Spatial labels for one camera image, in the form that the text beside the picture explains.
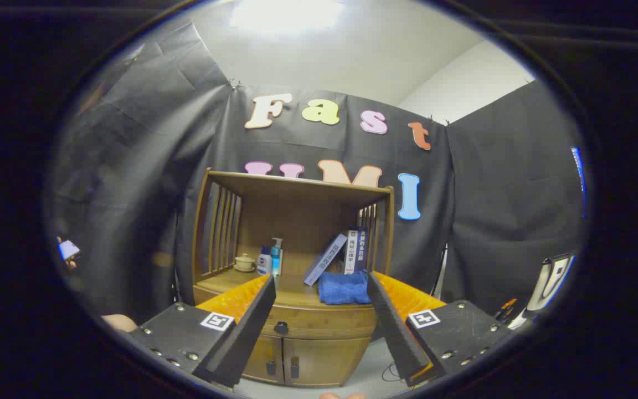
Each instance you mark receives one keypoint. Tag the black and orange device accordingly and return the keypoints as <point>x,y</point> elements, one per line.
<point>506,309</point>

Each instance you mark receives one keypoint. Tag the wooden cabinet door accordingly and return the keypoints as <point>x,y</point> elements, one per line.
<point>268,357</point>
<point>330,360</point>

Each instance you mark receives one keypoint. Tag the blue lit panel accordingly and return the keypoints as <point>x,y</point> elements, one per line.
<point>578,166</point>

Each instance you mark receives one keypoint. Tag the white lotion bottle blue cap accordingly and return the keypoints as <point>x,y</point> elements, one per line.
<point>264,263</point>

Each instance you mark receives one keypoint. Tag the blue pump bottle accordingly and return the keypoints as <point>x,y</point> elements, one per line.
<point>276,257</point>

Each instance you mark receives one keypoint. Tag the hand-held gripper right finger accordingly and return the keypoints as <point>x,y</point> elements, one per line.
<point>394,327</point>

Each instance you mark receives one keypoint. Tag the wooden drawer with black knob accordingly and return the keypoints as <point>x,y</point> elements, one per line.
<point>319,321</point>

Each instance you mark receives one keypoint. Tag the beige lidded teacup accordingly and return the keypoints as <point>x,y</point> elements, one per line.
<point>244,262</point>

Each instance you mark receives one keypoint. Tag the dark blue spine book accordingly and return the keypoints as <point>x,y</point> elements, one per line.
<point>362,249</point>

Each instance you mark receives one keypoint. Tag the white spine book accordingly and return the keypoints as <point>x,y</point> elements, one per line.
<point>351,252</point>

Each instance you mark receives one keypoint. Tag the blue folded towel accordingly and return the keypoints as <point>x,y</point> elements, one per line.
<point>344,288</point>

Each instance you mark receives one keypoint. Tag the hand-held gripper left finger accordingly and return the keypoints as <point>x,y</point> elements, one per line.
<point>247,338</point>

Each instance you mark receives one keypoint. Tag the white and black device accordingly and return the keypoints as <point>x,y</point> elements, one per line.
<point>551,280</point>

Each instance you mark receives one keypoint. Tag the grey leaning book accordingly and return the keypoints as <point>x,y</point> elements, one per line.
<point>327,257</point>

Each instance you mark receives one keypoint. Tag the wooden cabinet with slatted sides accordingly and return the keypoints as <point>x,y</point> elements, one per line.
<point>297,210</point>

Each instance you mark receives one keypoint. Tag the black backdrop cloth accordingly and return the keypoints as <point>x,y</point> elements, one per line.
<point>490,194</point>

